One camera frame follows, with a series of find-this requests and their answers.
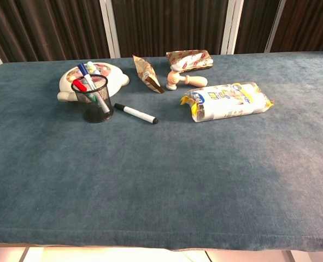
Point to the black capped whiteboard marker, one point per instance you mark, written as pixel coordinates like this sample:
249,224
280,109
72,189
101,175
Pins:
135,112

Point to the black mesh pen cup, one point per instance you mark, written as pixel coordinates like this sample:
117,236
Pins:
95,113

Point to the small green object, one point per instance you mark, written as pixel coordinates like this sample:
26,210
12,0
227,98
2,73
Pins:
94,97

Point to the red capped whiteboard marker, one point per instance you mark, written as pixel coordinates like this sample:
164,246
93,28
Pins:
79,85

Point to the blue capped whiteboard marker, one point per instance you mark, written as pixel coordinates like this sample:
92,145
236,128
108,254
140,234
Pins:
83,70

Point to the blue velvet tablecloth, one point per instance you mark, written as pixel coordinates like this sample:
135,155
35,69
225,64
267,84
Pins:
161,169

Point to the wooden toy hammer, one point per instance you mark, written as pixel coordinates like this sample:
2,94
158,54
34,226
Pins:
173,79

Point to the brown snack pouch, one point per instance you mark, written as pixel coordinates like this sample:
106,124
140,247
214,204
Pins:
146,72

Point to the white round fishing game toy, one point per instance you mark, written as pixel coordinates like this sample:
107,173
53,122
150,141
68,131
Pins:
117,79

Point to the yellow white tissue pack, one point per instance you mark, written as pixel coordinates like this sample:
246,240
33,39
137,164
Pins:
226,102

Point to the red white snack package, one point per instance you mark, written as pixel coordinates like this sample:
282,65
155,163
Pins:
190,60

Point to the white aluminium frame post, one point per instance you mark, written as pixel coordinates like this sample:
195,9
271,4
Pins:
275,24
110,27
232,26

